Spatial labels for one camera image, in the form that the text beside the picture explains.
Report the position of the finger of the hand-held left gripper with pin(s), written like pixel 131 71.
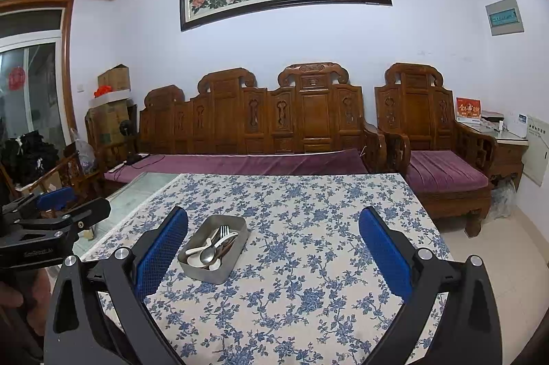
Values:
pixel 73 219
pixel 55 198

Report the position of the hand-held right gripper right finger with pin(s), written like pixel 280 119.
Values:
pixel 384 251

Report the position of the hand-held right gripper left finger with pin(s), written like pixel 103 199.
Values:
pixel 165 251

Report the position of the white spoon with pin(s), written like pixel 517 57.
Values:
pixel 195 258

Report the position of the metal spoon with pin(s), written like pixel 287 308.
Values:
pixel 209 256

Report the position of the white plastic fork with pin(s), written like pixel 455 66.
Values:
pixel 214 234

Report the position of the metal fork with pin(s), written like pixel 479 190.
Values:
pixel 224 232

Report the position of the rectangular metal tin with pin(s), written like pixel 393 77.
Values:
pixel 225 267

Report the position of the brown chopstick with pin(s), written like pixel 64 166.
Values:
pixel 227 248

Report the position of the person's left hand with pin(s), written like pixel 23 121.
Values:
pixel 36 292

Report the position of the wooden chair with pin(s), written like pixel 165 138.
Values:
pixel 64 172

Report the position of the black clothing pile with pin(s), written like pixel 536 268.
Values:
pixel 30 159

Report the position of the crumpled plastic bag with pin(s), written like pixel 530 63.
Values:
pixel 81 152

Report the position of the white power strip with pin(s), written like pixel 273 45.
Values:
pixel 116 168

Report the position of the large brown cardboard box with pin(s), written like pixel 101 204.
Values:
pixel 107 129

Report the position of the blue floral tablecloth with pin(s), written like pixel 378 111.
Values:
pixel 300 283

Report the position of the black small fan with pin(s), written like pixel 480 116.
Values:
pixel 126 129

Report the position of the purple armchair cushion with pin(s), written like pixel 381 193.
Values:
pixel 446 172

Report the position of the long purple sofa cushion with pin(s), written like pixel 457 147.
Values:
pixel 240 164

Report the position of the red orange ornament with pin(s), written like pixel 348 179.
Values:
pixel 103 92

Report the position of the flat white box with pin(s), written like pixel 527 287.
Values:
pixel 113 97

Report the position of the red paper door decoration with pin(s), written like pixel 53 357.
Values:
pixel 17 78

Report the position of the clear plastic bag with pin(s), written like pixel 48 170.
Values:
pixel 502 200

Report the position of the small brown cardboard box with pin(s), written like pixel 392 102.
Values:
pixel 113 77

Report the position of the carved wooden armchair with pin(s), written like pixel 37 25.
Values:
pixel 418 107

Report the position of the wooden side table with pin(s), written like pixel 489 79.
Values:
pixel 508 155

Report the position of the red gift box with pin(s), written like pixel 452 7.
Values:
pixel 467 110

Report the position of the carved wooden sofa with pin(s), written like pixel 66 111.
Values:
pixel 257 112

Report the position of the white device with blue label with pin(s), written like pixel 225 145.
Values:
pixel 518 125

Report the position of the wooden door frame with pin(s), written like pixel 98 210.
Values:
pixel 67 69

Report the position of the white wall panel door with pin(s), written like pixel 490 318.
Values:
pixel 539 150

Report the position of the grey wall electrical box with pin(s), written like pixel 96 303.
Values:
pixel 505 15

